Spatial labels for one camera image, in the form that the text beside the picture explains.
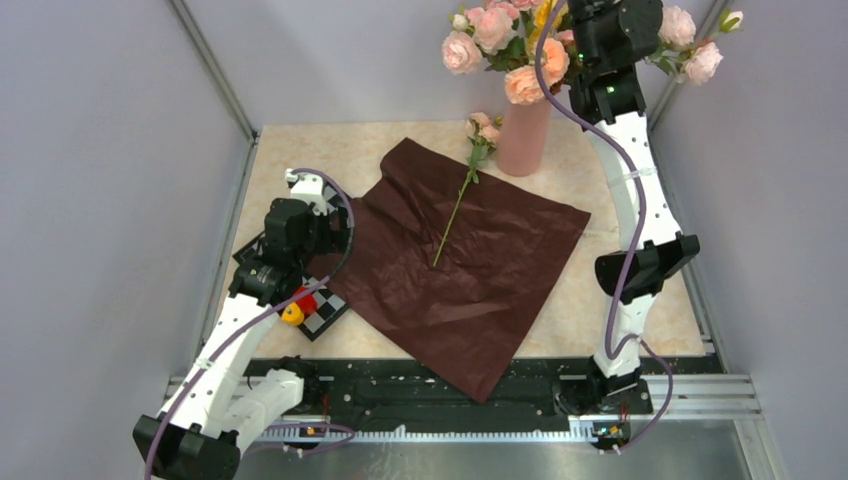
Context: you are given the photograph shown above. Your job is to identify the dark red wrapping paper sheet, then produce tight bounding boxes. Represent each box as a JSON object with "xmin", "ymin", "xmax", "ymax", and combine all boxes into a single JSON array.
[{"xmin": 309, "ymin": 138, "xmax": 590, "ymax": 403}]

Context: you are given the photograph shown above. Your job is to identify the red paper flower bouquet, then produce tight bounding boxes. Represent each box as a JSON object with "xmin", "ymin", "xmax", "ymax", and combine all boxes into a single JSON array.
[{"xmin": 432, "ymin": 112, "xmax": 503, "ymax": 267}]

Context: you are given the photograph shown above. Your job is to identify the peach pink rose stem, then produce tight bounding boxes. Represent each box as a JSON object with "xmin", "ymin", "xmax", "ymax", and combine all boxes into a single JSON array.
[{"xmin": 504, "ymin": 37, "xmax": 571, "ymax": 106}]

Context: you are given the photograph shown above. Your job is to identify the pale pink rose stem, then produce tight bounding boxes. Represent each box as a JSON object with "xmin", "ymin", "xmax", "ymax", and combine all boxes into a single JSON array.
[{"xmin": 645, "ymin": 6, "xmax": 744, "ymax": 85}]

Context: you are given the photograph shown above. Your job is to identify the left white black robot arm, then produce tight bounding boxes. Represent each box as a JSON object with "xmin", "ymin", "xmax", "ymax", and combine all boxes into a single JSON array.
[{"xmin": 133, "ymin": 194, "xmax": 354, "ymax": 479}]

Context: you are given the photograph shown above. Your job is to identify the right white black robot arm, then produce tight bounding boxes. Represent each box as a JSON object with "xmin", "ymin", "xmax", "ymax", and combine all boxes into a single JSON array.
[{"xmin": 568, "ymin": 1, "xmax": 700, "ymax": 412}]

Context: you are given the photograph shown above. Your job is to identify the pink ceramic vase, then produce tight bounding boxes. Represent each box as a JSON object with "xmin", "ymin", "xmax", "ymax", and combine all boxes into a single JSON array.
[{"xmin": 496, "ymin": 99, "xmax": 551, "ymax": 177}]

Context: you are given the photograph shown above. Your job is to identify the artificial roses in vase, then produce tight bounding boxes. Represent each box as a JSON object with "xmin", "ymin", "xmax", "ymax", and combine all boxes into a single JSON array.
[{"xmin": 440, "ymin": 1, "xmax": 569, "ymax": 75}]

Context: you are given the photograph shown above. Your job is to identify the black white chessboard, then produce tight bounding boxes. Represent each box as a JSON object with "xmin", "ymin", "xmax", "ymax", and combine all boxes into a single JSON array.
[{"xmin": 228, "ymin": 182, "xmax": 348, "ymax": 341}]

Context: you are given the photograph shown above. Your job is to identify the red toy block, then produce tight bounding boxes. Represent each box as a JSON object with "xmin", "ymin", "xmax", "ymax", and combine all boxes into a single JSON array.
[{"xmin": 295, "ymin": 286, "xmax": 318, "ymax": 319}]

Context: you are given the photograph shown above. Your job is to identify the yellow toy block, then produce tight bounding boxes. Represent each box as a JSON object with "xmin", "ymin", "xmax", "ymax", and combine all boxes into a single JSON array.
[{"xmin": 280, "ymin": 303, "xmax": 306, "ymax": 327}]

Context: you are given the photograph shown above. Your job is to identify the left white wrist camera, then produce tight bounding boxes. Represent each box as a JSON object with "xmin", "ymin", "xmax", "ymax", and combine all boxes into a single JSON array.
[{"xmin": 285, "ymin": 169, "xmax": 329, "ymax": 216}]

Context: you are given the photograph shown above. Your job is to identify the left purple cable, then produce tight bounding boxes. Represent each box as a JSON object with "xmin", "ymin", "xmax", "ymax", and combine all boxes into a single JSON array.
[{"xmin": 142, "ymin": 167, "xmax": 359, "ymax": 480}]

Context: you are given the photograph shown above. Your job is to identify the purple cable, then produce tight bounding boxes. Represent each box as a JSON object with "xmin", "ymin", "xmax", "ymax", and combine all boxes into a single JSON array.
[
  {"xmin": 142, "ymin": 167, "xmax": 359, "ymax": 480},
  {"xmin": 533, "ymin": 0, "xmax": 676, "ymax": 455}
]

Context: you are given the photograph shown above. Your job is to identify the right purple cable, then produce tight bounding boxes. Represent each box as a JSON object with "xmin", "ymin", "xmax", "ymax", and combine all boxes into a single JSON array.
[{"xmin": 533, "ymin": 0, "xmax": 676, "ymax": 455}]

